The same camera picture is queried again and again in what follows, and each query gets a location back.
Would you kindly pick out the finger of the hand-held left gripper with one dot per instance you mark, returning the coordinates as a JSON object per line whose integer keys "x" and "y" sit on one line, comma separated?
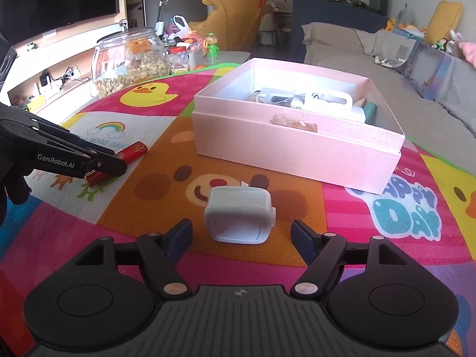
{"x": 63, "y": 139}
{"x": 108, "y": 167}

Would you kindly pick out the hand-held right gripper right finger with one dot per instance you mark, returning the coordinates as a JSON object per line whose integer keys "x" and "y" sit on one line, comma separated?
{"x": 303, "y": 238}

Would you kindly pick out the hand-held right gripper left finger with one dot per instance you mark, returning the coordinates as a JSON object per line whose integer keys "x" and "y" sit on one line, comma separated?
{"x": 180, "y": 238}

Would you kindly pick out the red metal cylinder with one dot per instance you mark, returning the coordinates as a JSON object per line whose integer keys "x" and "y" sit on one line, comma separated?
{"x": 132, "y": 151}

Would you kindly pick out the grey white rounded device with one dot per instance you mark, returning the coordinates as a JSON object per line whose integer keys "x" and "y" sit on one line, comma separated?
{"x": 238, "y": 212}

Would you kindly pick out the pink cardboard box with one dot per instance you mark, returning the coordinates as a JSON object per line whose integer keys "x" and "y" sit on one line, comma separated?
{"x": 260, "y": 117}

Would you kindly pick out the white tall packaging box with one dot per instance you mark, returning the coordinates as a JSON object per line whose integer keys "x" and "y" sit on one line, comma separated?
{"x": 327, "y": 100}

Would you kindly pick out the person's left hand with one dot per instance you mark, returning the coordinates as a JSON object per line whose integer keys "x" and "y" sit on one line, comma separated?
{"x": 16, "y": 189}

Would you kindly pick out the colourful printed play mat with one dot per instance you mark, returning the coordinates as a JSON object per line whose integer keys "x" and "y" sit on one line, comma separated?
{"x": 390, "y": 212}

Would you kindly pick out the glass jar of peanuts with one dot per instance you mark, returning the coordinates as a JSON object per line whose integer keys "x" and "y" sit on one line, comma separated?
{"x": 130, "y": 70}

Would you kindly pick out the brown tape strip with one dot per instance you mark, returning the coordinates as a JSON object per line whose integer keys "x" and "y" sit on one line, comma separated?
{"x": 293, "y": 122}

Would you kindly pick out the small jar with yellow label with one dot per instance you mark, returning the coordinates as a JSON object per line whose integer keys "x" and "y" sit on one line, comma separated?
{"x": 180, "y": 61}

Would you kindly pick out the black television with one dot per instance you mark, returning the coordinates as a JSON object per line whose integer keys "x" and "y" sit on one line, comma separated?
{"x": 55, "y": 0}

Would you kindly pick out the teal plastic object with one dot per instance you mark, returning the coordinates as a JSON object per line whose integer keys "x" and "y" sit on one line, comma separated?
{"x": 370, "y": 111}

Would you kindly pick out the green gumball toy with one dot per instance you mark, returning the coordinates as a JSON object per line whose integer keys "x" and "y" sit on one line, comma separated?
{"x": 212, "y": 50}

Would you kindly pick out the white plastic bag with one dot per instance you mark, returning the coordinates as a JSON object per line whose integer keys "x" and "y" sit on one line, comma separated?
{"x": 180, "y": 22}

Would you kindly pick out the white side table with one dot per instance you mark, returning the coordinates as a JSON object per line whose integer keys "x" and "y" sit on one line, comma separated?
{"x": 230, "y": 55}

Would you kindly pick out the beige covered sofa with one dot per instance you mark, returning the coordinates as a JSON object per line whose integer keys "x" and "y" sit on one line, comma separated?
{"x": 372, "y": 55}

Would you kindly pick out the yellow plush chair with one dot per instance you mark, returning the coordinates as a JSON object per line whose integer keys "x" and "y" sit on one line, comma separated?
{"x": 230, "y": 15}

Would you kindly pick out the blue printed flat box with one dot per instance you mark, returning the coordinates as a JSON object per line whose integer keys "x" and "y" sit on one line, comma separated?
{"x": 427, "y": 70}

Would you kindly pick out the white dining chair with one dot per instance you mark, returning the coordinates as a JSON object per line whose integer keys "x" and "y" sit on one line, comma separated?
{"x": 266, "y": 29}

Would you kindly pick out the dark blue cabinet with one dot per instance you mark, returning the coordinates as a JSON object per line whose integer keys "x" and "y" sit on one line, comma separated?
{"x": 301, "y": 26}

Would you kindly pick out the grey plush toy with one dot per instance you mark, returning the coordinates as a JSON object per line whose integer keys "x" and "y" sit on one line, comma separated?
{"x": 405, "y": 16}

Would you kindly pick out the pink plush toy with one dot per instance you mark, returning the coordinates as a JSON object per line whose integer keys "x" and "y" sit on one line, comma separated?
{"x": 469, "y": 50}

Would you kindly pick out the yellow pillow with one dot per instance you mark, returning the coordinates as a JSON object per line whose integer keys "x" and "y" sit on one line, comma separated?
{"x": 444, "y": 18}

